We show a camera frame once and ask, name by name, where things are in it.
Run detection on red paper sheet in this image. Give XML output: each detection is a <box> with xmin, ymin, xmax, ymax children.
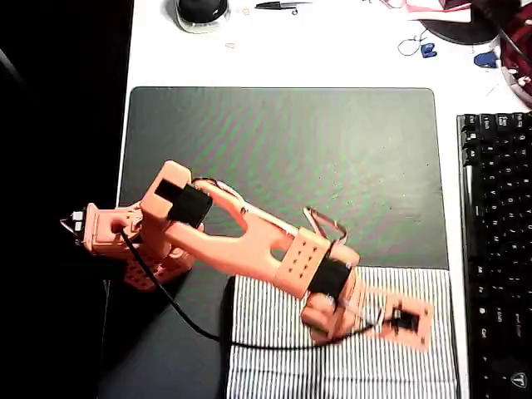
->
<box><xmin>402</xmin><ymin>0</ymin><xmax>473</xmax><ymax>22</ymax></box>

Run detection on striped grey cloth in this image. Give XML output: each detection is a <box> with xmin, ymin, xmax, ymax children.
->
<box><xmin>226</xmin><ymin>265</ymin><xmax>458</xmax><ymax>399</ymax></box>

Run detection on round black glass jar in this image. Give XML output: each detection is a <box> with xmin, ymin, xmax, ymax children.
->
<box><xmin>173</xmin><ymin>0</ymin><xmax>232</xmax><ymax>34</ymax></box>

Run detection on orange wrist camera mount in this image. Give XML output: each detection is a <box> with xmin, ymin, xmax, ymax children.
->
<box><xmin>372</xmin><ymin>293</ymin><xmax>436</xmax><ymax>355</ymax></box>

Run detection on black desk mat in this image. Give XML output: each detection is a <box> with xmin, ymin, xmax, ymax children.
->
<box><xmin>97</xmin><ymin>86</ymin><xmax>462</xmax><ymax>399</ymax></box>

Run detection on dark round pad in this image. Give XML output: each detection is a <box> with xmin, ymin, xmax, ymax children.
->
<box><xmin>419</xmin><ymin>16</ymin><xmax>500</xmax><ymax>46</ymax></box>

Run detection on black camera cable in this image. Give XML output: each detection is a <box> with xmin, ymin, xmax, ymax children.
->
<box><xmin>119</xmin><ymin>228</ymin><xmax>400</xmax><ymax>351</ymax></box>

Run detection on red white servo wire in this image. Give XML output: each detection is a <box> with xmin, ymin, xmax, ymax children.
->
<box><xmin>302</xmin><ymin>206</ymin><xmax>349</xmax><ymax>247</ymax></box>

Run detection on black thread snips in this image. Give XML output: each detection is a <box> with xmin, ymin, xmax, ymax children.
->
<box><xmin>254</xmin><ymin>0</ymin><xmax>315</xmax><ymax>17</ymax></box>

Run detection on wide blue plastic part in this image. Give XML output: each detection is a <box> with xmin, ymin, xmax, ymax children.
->
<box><xmin>473</xmin><ymin>50</ymin><xmax>500</xmax><ymax>70</ymax></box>

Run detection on black keyboard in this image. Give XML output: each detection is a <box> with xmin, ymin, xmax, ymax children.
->
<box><xmin>456</xmin><ymin>111</ymin><xmax>532</xmax><ymax>399</ymax></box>

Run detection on thin black wire loop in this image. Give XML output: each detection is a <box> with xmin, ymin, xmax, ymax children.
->
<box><xmin>397</xmin><ymin>29</ymin><xmax>430</xmax><ymax>57</ymax></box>

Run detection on red plaid cloth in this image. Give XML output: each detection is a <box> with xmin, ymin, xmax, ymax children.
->
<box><xmin>496</xmin><ymin>0</ymin><xmax>532</xmax><ymax>109</ymax></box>

